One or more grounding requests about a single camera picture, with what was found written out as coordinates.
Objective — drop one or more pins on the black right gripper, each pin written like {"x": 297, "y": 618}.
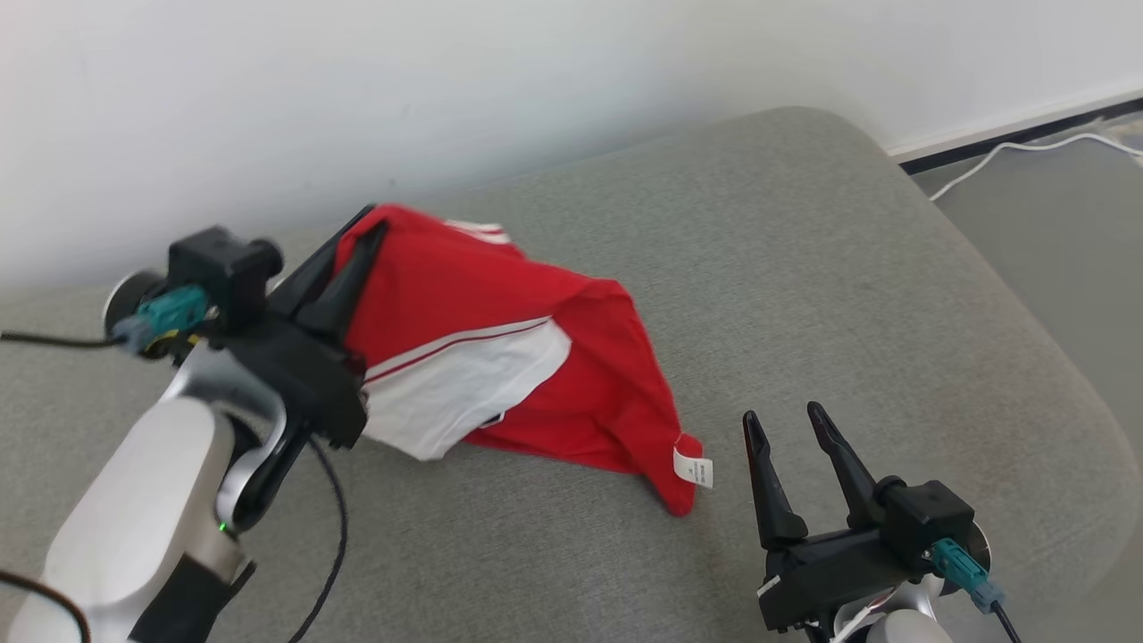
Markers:
{"x": 830, "y": 576}

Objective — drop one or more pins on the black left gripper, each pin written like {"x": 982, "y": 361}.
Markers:
{"x": 308, "y": 375}

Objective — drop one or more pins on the red basketball jersey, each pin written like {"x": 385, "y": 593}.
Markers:
{"x": 500, "y": 295}

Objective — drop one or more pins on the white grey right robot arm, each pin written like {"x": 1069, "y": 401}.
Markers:
{"x": 902, "y": 625}

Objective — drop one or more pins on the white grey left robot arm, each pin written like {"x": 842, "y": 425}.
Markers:
{"x": 134, "y": 500}

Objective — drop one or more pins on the grey fabric sofa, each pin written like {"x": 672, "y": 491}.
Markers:
{"x": 804, "y": 268}

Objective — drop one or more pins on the black baseboard strip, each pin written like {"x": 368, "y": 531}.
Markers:
{"x": 1009, "y": 134}

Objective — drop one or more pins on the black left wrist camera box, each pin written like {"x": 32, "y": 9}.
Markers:
{"x": 223, "y": 263}

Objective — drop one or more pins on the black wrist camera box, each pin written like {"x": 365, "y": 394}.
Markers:
{"x": 929, "y": 518}
{"x": 223, "y": 263}

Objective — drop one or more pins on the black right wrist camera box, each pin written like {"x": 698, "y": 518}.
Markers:
{"x": 929, "y": 518}

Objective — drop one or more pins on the teal left camera connector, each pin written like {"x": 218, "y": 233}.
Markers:
{"x": 170, "y": 313}

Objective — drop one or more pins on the teal camera connector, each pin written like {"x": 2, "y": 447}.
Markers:
{"x": 170, "y": 313}
{"x": 960, "y": 567}

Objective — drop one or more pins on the teal right camera connector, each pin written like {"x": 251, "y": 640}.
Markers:
{"x": 960, "y": 567}

